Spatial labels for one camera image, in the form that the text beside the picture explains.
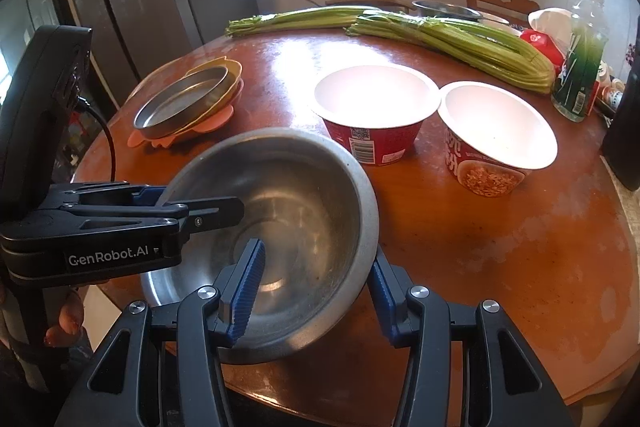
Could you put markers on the black thermos flask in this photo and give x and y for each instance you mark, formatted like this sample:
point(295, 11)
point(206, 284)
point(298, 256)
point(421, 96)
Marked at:
point(625, 142)

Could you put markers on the person's left hand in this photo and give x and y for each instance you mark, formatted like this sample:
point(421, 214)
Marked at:
point(67, 314)

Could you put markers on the small patterned white bottle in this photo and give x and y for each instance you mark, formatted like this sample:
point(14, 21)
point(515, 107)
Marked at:
point(612, 96)

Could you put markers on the red and white tissue pack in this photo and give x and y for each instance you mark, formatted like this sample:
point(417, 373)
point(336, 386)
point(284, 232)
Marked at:
point(542, 39)

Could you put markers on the yellow shell-shaped plate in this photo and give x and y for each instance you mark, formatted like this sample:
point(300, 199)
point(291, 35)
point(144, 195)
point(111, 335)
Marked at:
point(234, 79)

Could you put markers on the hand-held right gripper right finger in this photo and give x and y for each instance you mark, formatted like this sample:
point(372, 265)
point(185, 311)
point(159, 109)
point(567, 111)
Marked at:
point(385, 302)

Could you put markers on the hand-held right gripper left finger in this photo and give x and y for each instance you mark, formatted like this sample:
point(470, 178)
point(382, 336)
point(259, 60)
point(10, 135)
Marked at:
point(245, 292)

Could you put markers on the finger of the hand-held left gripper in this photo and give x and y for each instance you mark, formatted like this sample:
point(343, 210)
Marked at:
point(215, 212)
point(147, 195)

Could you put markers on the glass door cabinet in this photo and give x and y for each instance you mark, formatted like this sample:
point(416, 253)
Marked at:
point(25, 22)

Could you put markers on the clear plastic bottle green label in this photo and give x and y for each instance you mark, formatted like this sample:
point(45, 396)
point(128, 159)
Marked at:
point(577, 77)

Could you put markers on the white dish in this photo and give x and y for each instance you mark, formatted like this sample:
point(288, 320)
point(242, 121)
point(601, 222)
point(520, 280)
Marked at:
point(495, 18)

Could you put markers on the small stainless steel bowl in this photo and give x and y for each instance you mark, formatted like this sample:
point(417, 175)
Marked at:
point(445, 9)

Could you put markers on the pink animal-shaped plate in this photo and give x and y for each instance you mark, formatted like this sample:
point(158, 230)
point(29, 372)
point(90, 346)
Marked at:
point(210, 127)

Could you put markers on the round metal pan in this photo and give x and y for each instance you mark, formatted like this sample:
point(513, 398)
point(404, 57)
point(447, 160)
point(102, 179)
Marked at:
point(180, 102)

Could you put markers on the celery bunch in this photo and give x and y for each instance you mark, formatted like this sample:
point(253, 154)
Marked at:
point(300, 19)
point(450, 39)

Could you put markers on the grey refrigerator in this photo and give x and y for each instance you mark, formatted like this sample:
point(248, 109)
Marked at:
point(125, 7)

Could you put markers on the red instant noodle bowl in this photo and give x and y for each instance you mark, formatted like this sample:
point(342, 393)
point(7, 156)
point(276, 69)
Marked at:
point(495, 127)
point(372, 97)

